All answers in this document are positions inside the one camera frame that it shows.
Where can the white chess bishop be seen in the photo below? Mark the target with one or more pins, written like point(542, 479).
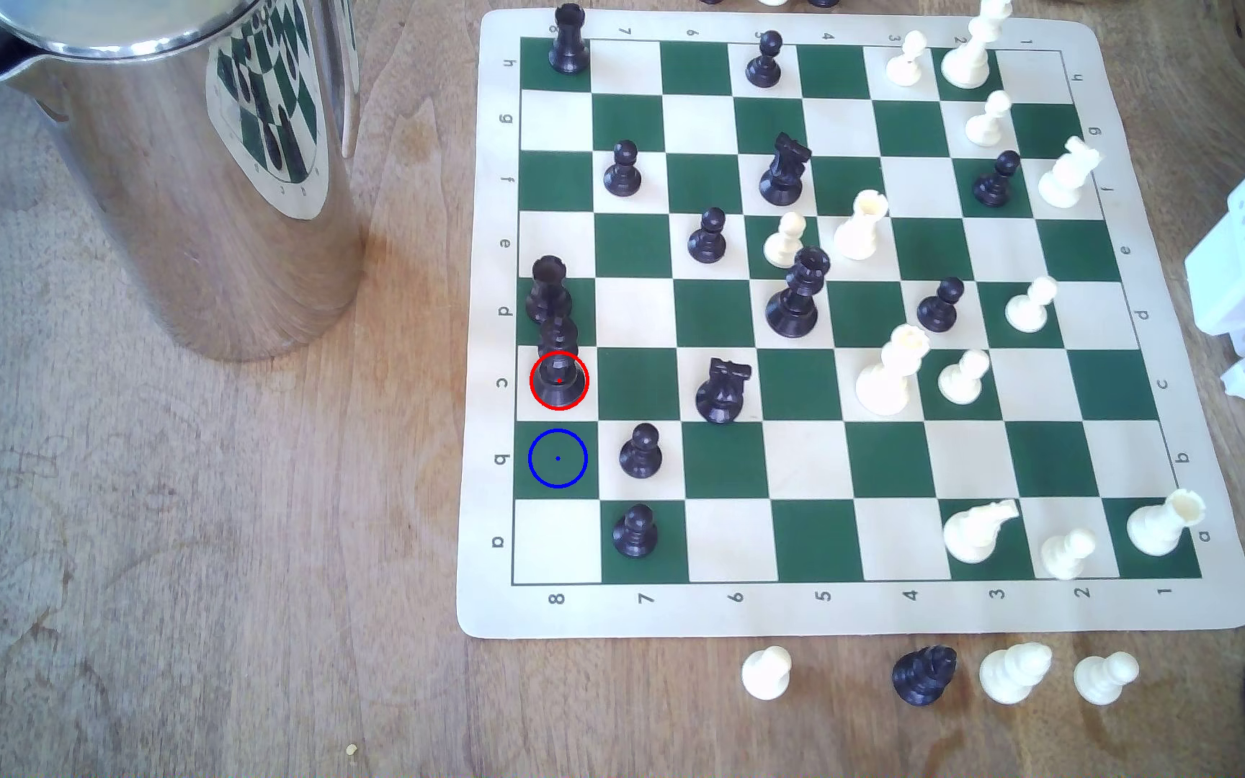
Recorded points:
point(1013, 673)

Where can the black chess king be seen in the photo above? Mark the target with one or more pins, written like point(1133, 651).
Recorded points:
point(559, 373)

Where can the black chess pawn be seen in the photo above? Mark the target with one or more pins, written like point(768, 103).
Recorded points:
point(996, 182)
point(763, 63)
point(640, 454)
point(707, 240)
point(623, 171)
point(940, 308)
point(634, 533)

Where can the white chess pawn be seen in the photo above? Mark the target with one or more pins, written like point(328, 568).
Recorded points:
point(1104, 679)
point(962, 379)
point(987, 121)
point(1066, 555)
point(1030, 307)
point(907, 61)
point(784, 242)
point(766, 673)

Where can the black chess rook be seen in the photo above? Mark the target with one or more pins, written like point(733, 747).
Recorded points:
point(568, 43)
point(548, 286)

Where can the black chess bishop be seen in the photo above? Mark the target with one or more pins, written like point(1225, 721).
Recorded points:
point(923, 676)

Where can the green and cream chess mat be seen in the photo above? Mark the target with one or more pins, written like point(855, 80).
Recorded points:
point(860, 454)

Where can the white chess rook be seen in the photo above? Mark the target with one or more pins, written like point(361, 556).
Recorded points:
point(1161, 525)
point(860, 227)

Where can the white chess knight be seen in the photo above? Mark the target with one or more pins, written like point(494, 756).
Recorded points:
point(974, 532)
point(1066, 175)

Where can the white chess king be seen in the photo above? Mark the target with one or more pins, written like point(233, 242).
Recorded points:
point(970, 54)

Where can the black chess knight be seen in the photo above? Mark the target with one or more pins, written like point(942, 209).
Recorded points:
point(784, 173)
point(722, 394)

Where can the white chess queen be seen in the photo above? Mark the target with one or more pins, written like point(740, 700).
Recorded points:
point(887, 378)

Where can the black chess queen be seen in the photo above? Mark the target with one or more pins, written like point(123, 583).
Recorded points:
point(795, 303)

